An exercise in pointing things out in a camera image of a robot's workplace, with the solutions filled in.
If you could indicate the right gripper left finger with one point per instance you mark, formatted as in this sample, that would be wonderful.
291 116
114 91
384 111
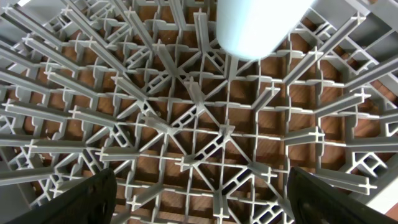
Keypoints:
91 201

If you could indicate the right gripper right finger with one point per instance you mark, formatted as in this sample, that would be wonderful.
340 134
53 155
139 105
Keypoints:
314 201

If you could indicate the light blue cup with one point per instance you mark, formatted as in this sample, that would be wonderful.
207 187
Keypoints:
252 29

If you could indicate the grey dishwasher rack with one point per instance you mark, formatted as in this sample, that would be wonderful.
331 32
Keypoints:
192 133

